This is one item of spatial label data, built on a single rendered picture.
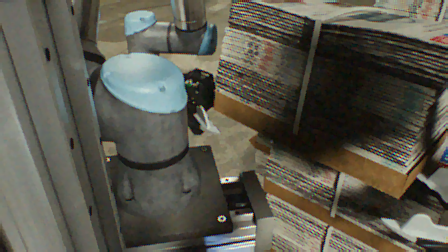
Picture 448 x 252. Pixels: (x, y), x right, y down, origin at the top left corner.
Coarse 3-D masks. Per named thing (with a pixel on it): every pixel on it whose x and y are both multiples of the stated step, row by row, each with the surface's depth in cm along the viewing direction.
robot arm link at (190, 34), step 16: (176, 0) 76; (192, 0) 75; (176, 16) 79; (192, 16) 78; (176, 32) 84; (192, 32) 81; (208, 32) 83; (176, 48) 85; (192, 48) 85; (208, 48) 84
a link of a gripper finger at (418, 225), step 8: (416, 216) 52; (424, 216) 51; (392, 224) 56; (400, 224) 56; (408, 224) 54; (416, 224) 53; (424, 224) 52; (432, 224) 52; (400, 232) 55; (408, 232) 54; (416, 232) 54; (424, 232) 54; (432, 232) 53; (440, 232) 53; (440, 240) 53
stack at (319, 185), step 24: (288, 168) 85; (312, 168) 81; (432, 168) 67; (312, 192) 83; (336, 192) 79; (360, 192) 75; (408, 192) 68; (288, 216) 92; (360, 216) 78; (384, 216) 73; (408, 216) 70; (432, 216) 67; (288, 240) 96; (312, 240) 91; (336, 240) 86; (408, 240) 72
